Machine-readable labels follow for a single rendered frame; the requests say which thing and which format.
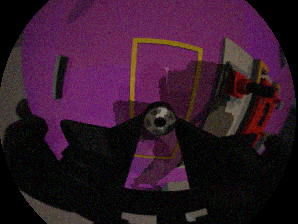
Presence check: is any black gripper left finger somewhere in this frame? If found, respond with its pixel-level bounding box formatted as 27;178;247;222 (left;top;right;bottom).
60;115;144;188

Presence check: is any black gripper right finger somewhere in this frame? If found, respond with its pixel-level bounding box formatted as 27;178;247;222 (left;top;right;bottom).
174;117;258;189

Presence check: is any yellow rectangular outline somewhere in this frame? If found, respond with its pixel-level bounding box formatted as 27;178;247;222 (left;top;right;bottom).
129;37;204;160

